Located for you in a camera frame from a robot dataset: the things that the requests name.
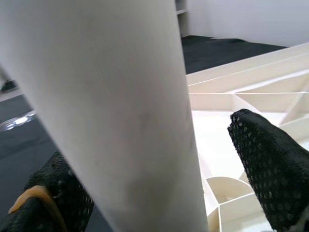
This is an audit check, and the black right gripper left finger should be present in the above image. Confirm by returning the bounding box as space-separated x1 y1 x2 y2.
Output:
0 151 95 232

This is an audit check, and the white plastic table leg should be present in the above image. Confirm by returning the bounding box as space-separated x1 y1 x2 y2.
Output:
0 0 210 232

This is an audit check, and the white storage shelf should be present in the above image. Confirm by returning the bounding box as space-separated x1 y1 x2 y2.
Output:
175 0 190 39

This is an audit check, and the white plastic table top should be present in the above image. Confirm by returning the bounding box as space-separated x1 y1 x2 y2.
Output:
185 42 309 232

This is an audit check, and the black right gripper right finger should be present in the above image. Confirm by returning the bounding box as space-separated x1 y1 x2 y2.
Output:
227 108 309 232

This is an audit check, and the tan rubber band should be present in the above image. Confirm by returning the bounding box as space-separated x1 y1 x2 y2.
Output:
8 186 67 232

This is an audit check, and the black table cloth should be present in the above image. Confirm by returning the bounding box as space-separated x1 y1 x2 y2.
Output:
0 35 289 232

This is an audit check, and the flat clear plastic bag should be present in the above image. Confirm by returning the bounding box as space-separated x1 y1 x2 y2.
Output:
0 110 37 132

